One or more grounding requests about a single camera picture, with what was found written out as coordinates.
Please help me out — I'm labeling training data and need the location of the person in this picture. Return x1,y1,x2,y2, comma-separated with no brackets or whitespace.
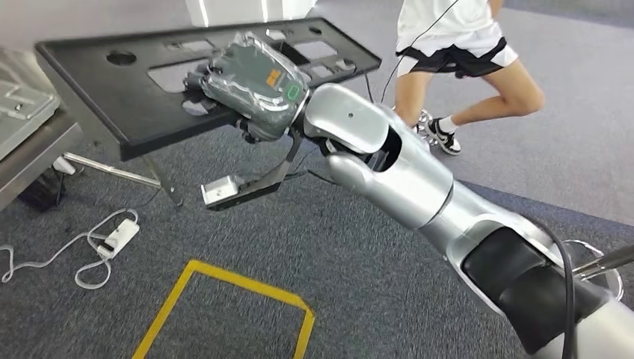
393,0,546,157

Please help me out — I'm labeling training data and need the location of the white power strip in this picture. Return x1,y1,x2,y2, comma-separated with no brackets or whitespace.
96,218,141,260

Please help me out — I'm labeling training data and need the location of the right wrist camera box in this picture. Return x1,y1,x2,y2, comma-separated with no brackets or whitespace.
200,129,304,213

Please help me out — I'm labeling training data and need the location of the black plastic plate bracket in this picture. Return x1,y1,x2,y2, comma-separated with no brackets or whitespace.
34,17,384,162

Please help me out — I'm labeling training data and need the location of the yellow floor tape outline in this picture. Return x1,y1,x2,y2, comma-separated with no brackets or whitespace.
131,258,316,359

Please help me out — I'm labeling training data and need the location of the white power strip cable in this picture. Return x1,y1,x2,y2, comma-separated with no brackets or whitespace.
0,208,141,292

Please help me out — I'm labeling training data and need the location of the chrome stool base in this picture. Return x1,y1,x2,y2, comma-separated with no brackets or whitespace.
412,108,440,148

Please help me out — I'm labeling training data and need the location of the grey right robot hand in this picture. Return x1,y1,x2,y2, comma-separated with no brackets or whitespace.
184,30,312,146

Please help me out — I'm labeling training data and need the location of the thin black cable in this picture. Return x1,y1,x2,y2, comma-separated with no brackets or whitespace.
363,0,461,105

